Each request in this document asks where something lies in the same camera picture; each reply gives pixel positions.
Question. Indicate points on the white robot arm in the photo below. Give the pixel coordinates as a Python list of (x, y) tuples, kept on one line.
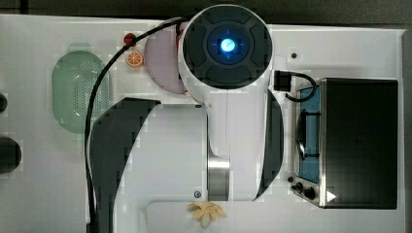
[(226, 60)]

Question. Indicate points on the green perforated colander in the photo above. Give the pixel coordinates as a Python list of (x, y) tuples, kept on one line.
[(73, 78)]

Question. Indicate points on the purple round plate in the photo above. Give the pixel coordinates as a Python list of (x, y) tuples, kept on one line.
[(161, 60)]

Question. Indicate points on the peeled banana toy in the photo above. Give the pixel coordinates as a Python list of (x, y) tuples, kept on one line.
[(206, 212)]

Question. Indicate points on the dark red strawberry toy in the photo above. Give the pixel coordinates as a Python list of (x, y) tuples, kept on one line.
[(129, 39)]

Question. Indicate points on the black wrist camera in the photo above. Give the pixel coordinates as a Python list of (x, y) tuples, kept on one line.
[(282, 81)]

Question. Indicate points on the black round pot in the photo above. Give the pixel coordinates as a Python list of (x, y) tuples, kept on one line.
[(10, 155)]

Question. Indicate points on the orange slice toy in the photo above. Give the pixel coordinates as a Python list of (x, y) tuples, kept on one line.
[(135, 59)]

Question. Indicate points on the small black pot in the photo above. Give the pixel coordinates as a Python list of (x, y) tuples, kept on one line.
[(3, 103)]

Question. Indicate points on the black silver toaster oven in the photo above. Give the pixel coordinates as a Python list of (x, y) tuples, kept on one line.
[(346, 143)]

